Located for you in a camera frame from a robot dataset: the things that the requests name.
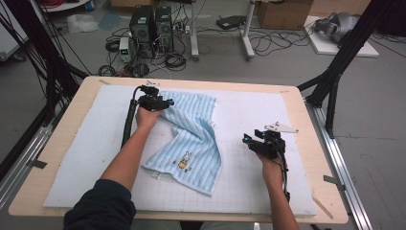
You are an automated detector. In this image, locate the white foam mat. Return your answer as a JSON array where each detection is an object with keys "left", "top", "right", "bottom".
[{"left": 42, "top": 84, "right": 317, "bottom": 217}]

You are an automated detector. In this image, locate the grey headset device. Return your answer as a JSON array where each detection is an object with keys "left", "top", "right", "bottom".
[{"left": 314, "top": 11, "right": 360, "bottom": 44}]

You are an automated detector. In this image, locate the black metal frame stand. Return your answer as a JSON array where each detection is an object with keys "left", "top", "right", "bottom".
[
  {"left": 0, "top": 0, "right": 90, "bottom": 180},
  {"left": 296, "top": 0, "right": 406, "bottom": 139}
]

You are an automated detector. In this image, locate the tangle of black floor cables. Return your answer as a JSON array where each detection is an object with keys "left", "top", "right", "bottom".
[{"left": 248, "top": 28, "right": 312, "bottom": 58}]

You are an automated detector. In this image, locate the aluminium rail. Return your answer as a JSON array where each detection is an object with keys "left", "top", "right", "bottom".
[
  {"left": 304, "top": 99, "right": 374, "bottom": 230},
  {"left": 0, "top": 104, "right": 65, "bottom": 209}
]

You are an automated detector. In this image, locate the flat black device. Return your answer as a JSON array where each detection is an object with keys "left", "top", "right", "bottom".
[{"left": 215, "top": 14, "right": 247, "bottom": 31}]

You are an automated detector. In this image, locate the black cable coil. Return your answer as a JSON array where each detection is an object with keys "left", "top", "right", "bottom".
[{"left": 163, "top": 52, "right": 188, "bottom": 72}]

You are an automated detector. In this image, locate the person's dark sleeve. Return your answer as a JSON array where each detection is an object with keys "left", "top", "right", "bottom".
[{"left": 62, "top": 178, "right": 138, "bottom": 230}]

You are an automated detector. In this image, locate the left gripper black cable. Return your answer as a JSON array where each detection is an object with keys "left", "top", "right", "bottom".
[{"left": 121, "top": 84, "right": 144, "bottom": 150}]

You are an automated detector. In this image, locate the large cardboard box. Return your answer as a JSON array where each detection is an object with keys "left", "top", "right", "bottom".
[{"left": 257, "top": 0, "right": 315, "bottom": 31}]

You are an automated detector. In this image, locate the person's left hand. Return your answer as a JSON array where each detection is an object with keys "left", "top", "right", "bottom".
[{"left": 135, "top": 107, "right": 164, "bottom": 130}]

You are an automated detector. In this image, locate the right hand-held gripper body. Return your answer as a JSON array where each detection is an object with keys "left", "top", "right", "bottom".
[{"left": 252, "top": 121, "right": 300, "bottom": 160}]

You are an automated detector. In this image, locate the white-legged desk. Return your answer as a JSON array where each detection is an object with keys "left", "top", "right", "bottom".
[{"left": 188, "top": 0, "right": 257, "bottom": 61}]

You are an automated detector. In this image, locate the black computer tower green label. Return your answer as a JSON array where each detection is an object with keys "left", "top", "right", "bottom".
[{"left": 128, "top": 5, "right": 156, "bottom": 59}]

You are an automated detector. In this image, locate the white floor board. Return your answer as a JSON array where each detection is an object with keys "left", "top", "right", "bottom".
[{"left": 303, "top": 14, "right": 381, "bottom": 58}]

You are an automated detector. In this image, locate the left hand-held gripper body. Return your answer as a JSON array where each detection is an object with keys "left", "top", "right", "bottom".
[{"left": 137, "top": 84, "right": 168, "bottom": 113}]

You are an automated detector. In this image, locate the white power supply box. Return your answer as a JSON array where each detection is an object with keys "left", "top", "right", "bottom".
[{"left": 119, "top": 36, "right": 132, "bottom": 63}]

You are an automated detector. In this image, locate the blue striped towel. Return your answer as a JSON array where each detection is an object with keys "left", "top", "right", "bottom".
[{"left": 142, "top": 90, "right": 223, "bottom": 196}]

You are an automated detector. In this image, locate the clear plastic bag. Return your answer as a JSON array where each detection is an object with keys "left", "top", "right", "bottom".
[{"left": 66, "top": 13, "right": 100, "bottom": 35}]

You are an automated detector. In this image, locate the person's right hand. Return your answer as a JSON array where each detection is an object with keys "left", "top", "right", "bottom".
[{"left": 257, "top": 152, "right": 288, "bottom": 190}]

